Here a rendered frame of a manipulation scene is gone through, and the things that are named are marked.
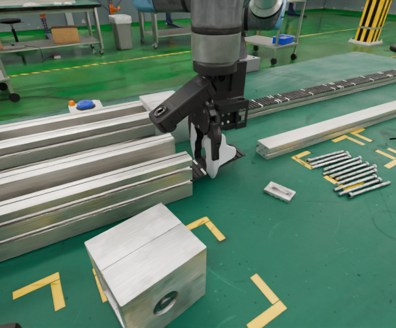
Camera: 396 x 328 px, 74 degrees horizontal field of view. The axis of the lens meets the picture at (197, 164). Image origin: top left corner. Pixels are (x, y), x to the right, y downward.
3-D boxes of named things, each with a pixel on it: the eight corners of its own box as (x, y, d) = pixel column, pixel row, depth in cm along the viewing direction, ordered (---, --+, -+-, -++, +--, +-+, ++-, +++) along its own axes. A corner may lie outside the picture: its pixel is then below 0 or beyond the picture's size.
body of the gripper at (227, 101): (246, 131, 48) (255, 62, 41) (205, 142, 45) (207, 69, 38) (224, 115, 54) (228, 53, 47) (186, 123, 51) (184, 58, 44)
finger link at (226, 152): (240, 176, 51) (238, 130, 47) (214, 185, 49) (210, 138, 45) (231, 170, 54) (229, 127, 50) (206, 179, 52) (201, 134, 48)
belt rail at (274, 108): (409, 73, 111) (413, 66, 110) (419, 76, 109) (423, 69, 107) (214, 120, 75) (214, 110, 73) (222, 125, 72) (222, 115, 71)
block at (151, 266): (157, 238, 41) (151, 192, 35) (205, 294, 34) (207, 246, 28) (94, 276, 36) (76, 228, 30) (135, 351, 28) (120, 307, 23)
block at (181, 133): (171, 120, 75) (169, 87, 69) (190, 139, 66) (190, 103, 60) (140, 127, 72) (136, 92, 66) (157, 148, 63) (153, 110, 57)
